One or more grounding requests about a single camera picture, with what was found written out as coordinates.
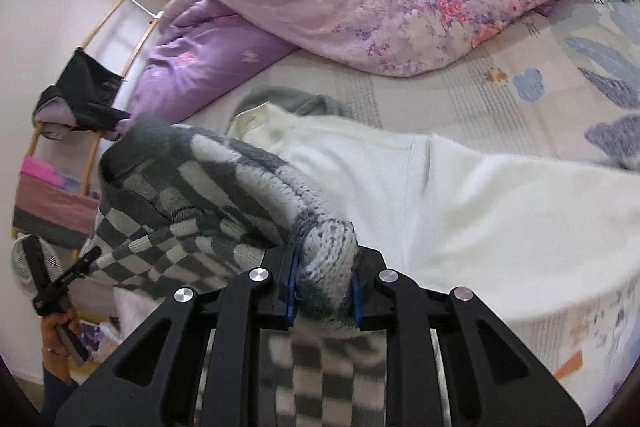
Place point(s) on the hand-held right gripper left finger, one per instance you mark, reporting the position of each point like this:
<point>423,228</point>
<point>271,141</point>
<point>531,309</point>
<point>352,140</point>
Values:
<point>290,294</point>

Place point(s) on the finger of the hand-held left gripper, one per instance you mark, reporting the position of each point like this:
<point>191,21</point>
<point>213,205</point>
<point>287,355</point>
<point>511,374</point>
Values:
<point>82,263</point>

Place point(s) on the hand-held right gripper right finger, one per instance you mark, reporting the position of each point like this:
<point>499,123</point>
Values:
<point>356,302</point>

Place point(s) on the grey white checkered sweater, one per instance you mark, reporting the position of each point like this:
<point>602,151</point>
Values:
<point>200,187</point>

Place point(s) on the person's left hand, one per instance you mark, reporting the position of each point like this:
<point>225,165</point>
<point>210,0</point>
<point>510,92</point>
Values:
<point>54,332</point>

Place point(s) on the white fan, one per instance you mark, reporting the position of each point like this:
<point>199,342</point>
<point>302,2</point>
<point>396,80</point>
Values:
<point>30,259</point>

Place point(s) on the pink grey striped cloth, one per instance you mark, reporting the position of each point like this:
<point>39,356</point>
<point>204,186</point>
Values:
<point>50,207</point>

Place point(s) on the light purple garment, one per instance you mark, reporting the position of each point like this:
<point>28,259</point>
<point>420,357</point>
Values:
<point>55,119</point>

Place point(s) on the white fleece garment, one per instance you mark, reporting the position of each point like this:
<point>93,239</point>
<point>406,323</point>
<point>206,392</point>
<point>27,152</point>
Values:
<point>500,232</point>

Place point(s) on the black garment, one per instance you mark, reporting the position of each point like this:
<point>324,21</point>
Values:
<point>90,87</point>

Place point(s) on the wooden ladder rack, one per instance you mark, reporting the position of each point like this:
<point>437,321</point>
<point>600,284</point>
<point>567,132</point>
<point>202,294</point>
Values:
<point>132,52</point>

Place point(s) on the bed with printed sheet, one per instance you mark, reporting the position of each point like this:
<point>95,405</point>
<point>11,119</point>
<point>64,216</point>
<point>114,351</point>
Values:
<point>500,107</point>

